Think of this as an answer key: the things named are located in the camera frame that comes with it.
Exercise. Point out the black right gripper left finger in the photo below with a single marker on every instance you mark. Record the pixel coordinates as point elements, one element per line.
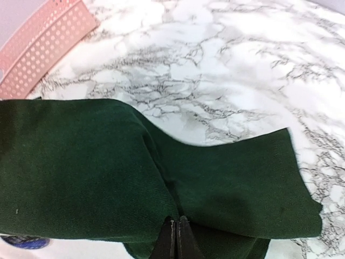
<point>165,247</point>

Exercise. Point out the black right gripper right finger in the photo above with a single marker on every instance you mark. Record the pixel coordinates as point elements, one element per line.
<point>186,246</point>

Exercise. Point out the white and green t-shirt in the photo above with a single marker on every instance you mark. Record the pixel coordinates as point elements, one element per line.
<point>97,169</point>

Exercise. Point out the round blue picture badge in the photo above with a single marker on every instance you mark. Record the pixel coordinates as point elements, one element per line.
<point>26,242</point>

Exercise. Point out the pink plastic perforated basket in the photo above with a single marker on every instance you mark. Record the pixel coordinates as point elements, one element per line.
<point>40,42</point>

